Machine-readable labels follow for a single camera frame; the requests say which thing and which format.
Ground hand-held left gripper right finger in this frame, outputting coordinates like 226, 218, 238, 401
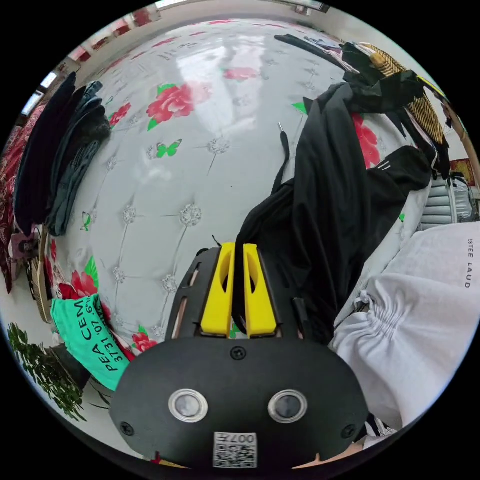
243, 243, 283, 339

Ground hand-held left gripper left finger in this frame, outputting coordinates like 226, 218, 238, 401
200, 242, 236, 338

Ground red patterned curtain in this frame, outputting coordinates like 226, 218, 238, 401
0, 101, 43, 294

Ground pile of dark folded clothes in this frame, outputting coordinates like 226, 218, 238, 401
14, 71, 113, 238

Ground green leafy plant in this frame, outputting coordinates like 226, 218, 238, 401
7, 321, 89, 423

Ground window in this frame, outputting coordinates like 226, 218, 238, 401
20, 71, 59, 116

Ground green printed cloth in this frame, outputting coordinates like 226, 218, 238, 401
50, 293, 132, 392

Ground black long pants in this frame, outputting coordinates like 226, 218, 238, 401
231, 83, 433, 346

